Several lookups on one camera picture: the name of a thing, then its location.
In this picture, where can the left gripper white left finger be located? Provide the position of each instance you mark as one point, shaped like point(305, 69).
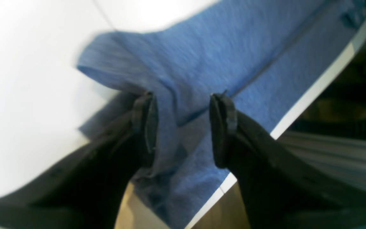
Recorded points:
point(84, 190)

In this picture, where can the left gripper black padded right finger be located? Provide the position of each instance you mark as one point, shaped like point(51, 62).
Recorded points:
point(279, 190)

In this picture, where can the blue grey T-shirt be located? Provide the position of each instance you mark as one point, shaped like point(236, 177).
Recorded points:
point(264, 53)

